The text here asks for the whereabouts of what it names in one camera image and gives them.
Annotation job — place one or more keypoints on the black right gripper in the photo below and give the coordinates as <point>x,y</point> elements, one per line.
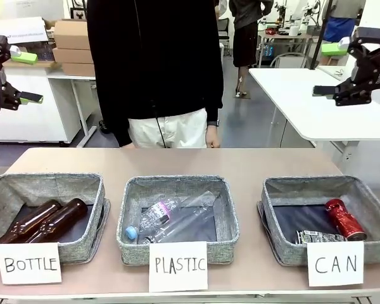
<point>378,60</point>

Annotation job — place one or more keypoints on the brown glass bottle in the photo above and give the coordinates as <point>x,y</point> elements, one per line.
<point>66,215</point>
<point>31,218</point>

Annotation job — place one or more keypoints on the red drink can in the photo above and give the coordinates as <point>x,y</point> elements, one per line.
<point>343,218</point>

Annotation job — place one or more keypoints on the crushed printed drink can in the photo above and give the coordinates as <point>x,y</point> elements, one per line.
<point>320,237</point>

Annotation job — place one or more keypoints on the clear plastic bottle blue cap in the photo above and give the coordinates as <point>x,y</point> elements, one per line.
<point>155,215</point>

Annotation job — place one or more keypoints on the clear crushed plastic bottle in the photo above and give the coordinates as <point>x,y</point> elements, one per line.
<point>193,212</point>

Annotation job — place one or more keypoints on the black mesh basket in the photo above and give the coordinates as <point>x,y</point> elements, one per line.
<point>46,52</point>

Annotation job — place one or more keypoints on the grey fabric basket can label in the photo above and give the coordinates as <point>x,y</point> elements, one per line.
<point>304,193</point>

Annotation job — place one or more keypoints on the grey fabric basket bottle label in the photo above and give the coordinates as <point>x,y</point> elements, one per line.
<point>92,221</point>

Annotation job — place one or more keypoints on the grey fabric basket plastic label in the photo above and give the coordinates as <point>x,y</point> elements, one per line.
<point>177,187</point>

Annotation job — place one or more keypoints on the white paper sign CAN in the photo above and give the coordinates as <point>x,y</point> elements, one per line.
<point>335,264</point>

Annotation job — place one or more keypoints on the person's left hand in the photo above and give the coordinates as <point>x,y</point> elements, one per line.
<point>213,137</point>

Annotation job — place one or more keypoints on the wooden shelf board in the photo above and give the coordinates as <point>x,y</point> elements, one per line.
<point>44,64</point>

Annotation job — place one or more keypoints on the white cabinet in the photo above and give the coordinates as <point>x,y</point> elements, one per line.
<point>44,111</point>

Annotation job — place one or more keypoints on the black slanted pole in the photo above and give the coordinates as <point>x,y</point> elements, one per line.
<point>320,38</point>

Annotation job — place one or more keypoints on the person in blue shorts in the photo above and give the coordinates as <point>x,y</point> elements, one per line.
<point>339,25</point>

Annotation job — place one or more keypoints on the white printed carton box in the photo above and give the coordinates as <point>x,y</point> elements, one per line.
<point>22,30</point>

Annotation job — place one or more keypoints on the flat cardboard box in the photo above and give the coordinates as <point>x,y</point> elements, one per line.
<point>79,69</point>
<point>73,55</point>

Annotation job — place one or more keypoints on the white desk with legs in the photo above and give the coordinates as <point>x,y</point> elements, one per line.
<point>79,95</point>

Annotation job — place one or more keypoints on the grey round back chair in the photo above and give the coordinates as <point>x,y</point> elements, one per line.
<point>288,60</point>

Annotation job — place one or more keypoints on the large white table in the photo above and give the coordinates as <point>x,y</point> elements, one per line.
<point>291,101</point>

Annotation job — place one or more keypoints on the open cardboard box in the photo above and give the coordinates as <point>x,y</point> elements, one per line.
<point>71,35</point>

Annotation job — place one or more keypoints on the white cylinder roll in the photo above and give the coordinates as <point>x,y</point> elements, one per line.
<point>294,31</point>

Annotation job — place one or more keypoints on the grey background workbench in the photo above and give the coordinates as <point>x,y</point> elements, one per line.
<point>288,36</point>

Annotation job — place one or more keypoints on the green glowing device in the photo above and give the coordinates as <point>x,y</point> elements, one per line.
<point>269,50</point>

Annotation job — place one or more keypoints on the person in dark clothes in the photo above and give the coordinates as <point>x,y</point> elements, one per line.
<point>245,38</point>

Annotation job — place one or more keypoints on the person in black sweater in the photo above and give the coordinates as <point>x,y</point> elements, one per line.
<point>155,63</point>

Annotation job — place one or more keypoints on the dark wrist watch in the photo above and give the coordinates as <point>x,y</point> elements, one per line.
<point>213,123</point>

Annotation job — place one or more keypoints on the white paper sign BOTTLE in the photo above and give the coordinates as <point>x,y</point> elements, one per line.
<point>28,264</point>

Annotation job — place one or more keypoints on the white paper sign PLASTIC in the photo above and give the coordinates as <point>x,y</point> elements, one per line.
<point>178,266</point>

